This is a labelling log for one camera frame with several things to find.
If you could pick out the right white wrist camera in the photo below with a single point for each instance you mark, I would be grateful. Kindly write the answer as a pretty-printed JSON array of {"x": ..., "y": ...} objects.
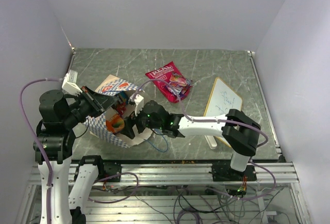
[{"x": 138, "y": 101}]

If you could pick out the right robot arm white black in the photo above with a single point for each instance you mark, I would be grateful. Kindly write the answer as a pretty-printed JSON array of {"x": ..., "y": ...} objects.
[{"x": 240, "y": 131}]

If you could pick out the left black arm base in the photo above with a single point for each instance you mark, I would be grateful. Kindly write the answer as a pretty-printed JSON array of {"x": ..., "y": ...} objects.
[{"x": 105, "y": 168}]

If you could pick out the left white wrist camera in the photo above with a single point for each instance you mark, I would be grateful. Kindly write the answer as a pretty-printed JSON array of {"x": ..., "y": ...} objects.
[{"x": 69, "y": 84}]

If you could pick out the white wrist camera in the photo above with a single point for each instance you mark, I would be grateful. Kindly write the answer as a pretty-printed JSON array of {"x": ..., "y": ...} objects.
[
  {"x": 69, "y": 84},
  {"x": 138, "y": 101}
]

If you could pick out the white whiteboard eraser marker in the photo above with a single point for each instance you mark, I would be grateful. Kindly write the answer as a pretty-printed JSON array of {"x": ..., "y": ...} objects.
[{"x": 211, "y": 142}]

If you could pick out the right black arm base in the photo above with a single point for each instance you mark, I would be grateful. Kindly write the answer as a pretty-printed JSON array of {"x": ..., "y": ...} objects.
[{"x": 222, "y": 172}]

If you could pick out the small whiteboard yellow frame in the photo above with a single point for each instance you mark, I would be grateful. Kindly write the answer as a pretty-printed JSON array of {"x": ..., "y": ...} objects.
[{"x": 222, "y": 98}]

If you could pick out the aluminium frame rail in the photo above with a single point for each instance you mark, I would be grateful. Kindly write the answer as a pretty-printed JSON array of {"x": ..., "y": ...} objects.
[{"x": 199, "y": 174}]

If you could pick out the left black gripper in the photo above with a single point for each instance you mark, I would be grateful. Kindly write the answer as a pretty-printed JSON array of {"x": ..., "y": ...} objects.
[{"x": 98, "y": 102}]

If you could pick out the checkered paper bag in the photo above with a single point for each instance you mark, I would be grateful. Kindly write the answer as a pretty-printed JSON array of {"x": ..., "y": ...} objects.
[{"x": 97, "y": 126}]

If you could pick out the orange snack packet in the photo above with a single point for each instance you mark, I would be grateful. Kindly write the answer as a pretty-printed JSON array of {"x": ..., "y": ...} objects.
[{"x": 115, "y": 124}]

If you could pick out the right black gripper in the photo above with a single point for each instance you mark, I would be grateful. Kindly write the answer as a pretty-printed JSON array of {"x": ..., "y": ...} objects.
[{"x": 129, "y": 123}]

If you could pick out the pink snack bag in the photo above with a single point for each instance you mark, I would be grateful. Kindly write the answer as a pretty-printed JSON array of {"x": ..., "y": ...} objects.
[{"x": 162, "y": 76}]

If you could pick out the small colourful candy packet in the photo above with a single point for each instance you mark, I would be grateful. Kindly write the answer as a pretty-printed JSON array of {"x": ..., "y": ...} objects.
[{"x": 178, "y": 85}]

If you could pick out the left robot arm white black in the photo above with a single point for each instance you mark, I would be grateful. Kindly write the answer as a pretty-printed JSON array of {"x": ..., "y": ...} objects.
[{"x": 54, "y": 153}]

